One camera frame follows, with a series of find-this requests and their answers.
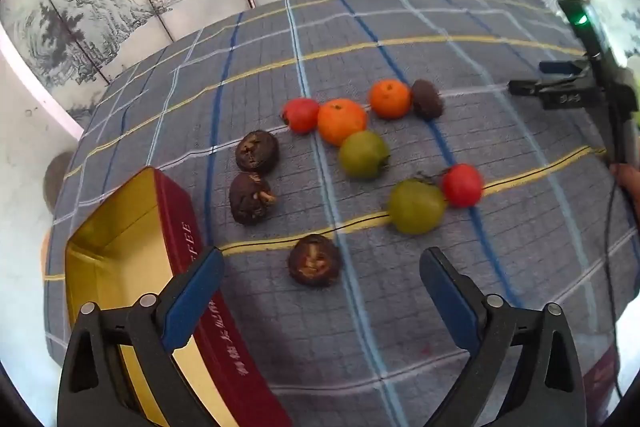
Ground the red and gold tin box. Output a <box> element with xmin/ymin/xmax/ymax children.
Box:
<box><xmin>65</xmin><ymin>167</ymin><xmax>293</xmax><ymax>427</ymax></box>

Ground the black cable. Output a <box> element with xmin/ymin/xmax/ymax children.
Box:
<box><xmin>602</xmin><ymin>167</ymin><xmax>626</xmax><ymax>400</ymax></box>

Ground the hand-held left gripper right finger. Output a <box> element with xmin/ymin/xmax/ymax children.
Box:
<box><xmin>419</xmin><ymin>247</ymin><xmax>587</xmax><ymax>427</ymax></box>

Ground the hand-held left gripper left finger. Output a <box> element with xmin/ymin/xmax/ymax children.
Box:
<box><xmin>57</xmin><ymin>247</ymin><xmax>226</xmax><ymax>427</ymax></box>

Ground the dark brown dried tangerine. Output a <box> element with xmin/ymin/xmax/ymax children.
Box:
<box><xmin>287</xmin><ymin>234</ymin><xmax>344</xmax><ymax>288</ymax></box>
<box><xmin>229</xmin><ymin>172</ymin><xmax>277</xmax><ymax>226</ymax></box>
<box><xmin>235</xmin><ymin>130</ymin><xmax>279</xmax><ymax>174</ymax></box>

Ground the green tomato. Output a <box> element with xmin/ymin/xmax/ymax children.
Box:
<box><xmin>338</xmin><ymin>130</ymin><xmax>391</xmax><ymax>180</ymax></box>
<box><xmin>388</xmin><ymin>177</ymin><xmax>447</xmax><ymax>236</ymax></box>

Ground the dark brown mushroom top right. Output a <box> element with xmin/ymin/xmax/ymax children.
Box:
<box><xmin>410</xmin><ymin>79</ymin><xmax>445</xmax><ymax>120</ymax></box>

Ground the orange tangerine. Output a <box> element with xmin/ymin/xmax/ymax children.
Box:
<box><xmin>317</xmin><ymin>98</ymin><xmax>369</xmax><ymax>146</ymax></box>
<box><xmin>368</xmin><ymin>78</ymin><xmax>412</xmax><ymax>120</ymax></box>

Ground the grey plaid tablecloth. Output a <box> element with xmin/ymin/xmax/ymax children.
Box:
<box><xmin>42</xmin><ymin>0</ymin><xmax>640</xmax><ymax>427</ymax></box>

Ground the person's right hand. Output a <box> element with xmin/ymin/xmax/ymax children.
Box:
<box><xmin>611</xmin><ymin>163</ymin><xmax>640</xmax><ymax>208</ymax></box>

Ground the red tomato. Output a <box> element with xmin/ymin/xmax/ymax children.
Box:
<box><xmin>281</xmin><ymin>97</ymin><xmax>321</xmax><ymax>135</ymax></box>
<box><xmin>441</xmin><ymin>163</ymin><xmax>485</xmax><ymax>208</ymax></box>

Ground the brown round object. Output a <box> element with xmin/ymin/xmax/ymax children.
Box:
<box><xmin>42</xmin><ymin>151</ymin><xmax>76</xmax><ymax>212</ymax></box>

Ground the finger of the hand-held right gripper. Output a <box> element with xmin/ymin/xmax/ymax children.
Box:
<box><xmin>539</xmin><ymin>61</ymin><xmax>592</xmax><ymax>78</ymax></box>
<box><xmin>507</xmin><ymin>78</ymin><xmax>603</xmax><ymax>110</ymax></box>

